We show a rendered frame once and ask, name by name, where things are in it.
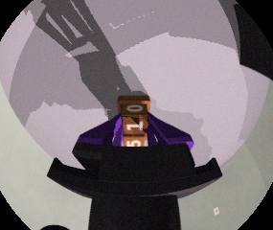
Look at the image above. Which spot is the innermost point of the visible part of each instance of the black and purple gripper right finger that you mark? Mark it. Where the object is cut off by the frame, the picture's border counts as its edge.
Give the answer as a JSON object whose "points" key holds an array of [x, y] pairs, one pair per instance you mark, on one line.
{"points": [[166, 134]]}

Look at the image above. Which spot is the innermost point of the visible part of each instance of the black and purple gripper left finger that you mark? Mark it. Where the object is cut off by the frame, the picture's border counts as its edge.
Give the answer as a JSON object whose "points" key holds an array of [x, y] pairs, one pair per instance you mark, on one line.
{"points": [[104, 133]]}

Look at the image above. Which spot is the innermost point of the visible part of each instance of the brown shallow tray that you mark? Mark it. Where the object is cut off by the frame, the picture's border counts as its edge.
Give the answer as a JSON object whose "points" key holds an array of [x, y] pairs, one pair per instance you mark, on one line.
{"points": [[132, 100]]}

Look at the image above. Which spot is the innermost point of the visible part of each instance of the brown wooden cube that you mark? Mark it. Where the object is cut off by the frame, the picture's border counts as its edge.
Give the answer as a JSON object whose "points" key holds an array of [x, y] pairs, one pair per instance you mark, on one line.
{"points": [[134, 140], [135, 118]]}

